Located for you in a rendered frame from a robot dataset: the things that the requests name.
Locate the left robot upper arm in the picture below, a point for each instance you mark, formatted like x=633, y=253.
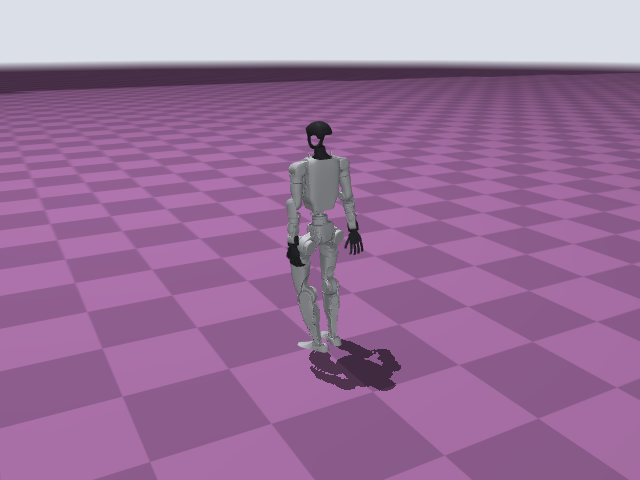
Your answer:
x=296, y=171

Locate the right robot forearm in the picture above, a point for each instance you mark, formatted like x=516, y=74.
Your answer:
x=350, y=212

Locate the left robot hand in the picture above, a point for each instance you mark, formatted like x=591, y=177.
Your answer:
x=293, y=253

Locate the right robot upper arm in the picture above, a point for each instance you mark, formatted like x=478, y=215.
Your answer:
x=344, y=179

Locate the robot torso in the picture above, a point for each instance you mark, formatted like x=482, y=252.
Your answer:
x=320, y=192

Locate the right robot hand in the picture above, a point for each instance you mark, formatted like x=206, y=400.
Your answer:
x=354, y=237

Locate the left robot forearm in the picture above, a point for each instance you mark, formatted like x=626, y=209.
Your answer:
x=293, y=220

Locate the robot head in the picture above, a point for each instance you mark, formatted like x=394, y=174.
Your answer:
x=319, y=129

